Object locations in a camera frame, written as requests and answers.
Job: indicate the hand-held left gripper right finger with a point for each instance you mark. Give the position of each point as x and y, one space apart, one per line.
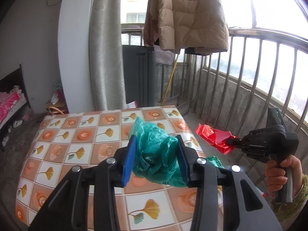
183 160

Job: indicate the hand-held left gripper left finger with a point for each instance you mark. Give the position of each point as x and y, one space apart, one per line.
128 161

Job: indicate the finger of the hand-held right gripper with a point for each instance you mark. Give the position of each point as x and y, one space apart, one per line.
235 142

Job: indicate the red printed snack bag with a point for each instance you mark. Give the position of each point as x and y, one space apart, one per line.
209 134

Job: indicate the green plastic bag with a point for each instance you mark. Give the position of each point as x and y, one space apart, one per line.
156 154

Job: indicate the person's right forearm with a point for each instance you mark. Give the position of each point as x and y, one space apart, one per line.
298 202

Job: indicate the person's right hand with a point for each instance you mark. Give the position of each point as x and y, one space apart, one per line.
274 180

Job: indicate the green dotted packet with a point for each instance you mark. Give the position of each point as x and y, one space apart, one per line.
214 161

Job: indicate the metal dustpan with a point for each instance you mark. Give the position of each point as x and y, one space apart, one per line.
182 103

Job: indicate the red white packet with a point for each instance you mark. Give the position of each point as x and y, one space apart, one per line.
131 104

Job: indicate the leaf patterned tablecloth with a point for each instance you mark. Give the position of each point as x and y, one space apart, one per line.
72 149

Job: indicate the dark grey cabinet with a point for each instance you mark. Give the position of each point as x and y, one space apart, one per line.
138 77

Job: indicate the brown cardboard box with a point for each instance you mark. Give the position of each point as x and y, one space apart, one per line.
56 108

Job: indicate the pink white cloth bundle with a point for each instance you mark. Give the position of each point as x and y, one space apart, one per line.
58 92

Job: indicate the grey checked hanging cloth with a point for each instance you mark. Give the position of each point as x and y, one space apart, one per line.
164 55

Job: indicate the metal balcony railing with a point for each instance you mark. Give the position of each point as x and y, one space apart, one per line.
252 34

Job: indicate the grey curtain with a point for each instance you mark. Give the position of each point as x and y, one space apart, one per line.
105 53

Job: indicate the pink slipper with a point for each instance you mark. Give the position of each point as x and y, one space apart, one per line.
25 117

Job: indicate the white slipper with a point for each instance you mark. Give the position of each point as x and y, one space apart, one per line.
16 124
5 140

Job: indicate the pink floral blanket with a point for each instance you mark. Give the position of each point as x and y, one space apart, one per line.
9 103

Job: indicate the beige padded jacket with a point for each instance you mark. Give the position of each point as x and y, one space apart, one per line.
187 16

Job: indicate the bed with pink bedding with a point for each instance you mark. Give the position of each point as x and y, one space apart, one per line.
12 79

